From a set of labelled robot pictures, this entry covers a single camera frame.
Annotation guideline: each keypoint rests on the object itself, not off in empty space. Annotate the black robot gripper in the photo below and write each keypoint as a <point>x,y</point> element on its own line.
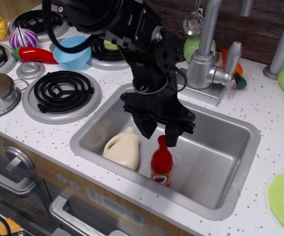
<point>166,109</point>

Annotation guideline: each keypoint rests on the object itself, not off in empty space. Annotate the red ketchup bottle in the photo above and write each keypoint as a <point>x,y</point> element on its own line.
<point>161,163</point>

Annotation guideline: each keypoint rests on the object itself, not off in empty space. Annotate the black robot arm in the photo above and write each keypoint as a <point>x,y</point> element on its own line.
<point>142,41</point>

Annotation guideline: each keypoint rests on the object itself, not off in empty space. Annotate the silver metal sink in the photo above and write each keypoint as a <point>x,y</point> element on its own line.
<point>210,166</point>

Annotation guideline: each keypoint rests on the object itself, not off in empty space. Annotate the cream detergent jug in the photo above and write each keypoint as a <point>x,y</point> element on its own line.
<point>123,149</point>

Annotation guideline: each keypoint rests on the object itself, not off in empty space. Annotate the silver faucet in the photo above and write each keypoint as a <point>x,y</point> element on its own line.
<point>208,82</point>

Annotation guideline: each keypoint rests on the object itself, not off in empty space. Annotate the green toy cabbage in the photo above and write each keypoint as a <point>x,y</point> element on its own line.
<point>190,46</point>

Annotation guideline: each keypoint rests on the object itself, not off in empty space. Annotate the back right stove burner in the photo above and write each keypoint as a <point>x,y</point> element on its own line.
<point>104,59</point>

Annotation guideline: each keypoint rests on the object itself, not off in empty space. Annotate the orange toy carrot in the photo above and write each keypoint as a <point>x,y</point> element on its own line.
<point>240,81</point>

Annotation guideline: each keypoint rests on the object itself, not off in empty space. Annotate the green toy in burner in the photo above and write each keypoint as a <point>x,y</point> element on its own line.
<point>109,45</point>

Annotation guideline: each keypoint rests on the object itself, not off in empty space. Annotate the front black stove burner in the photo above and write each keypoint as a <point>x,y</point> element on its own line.
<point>61,97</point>

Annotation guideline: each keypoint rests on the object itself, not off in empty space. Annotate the silver measuring spoon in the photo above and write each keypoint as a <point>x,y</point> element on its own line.
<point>193,23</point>

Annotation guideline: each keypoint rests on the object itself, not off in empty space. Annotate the light blue bowl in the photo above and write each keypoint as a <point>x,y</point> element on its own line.
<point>75,60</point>

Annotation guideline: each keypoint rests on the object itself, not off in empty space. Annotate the grey round stove cap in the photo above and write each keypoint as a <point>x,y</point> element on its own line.
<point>30,70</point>

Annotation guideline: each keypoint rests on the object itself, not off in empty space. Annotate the grey oven knob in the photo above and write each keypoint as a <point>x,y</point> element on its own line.
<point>18,159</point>

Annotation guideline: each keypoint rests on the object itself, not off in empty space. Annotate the red toy chili pepper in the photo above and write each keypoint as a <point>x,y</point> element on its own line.
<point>34,54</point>

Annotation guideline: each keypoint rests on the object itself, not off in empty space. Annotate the purple toy onion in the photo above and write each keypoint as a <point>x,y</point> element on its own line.
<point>22,37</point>

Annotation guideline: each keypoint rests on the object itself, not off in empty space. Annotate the back left stove burner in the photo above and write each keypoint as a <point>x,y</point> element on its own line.
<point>33,20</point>

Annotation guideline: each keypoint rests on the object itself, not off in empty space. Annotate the silver dishwasher handle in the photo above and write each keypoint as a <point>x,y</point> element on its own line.
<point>57,211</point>

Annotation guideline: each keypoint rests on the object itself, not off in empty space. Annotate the grey oven door handle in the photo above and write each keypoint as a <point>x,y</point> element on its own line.
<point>21,189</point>

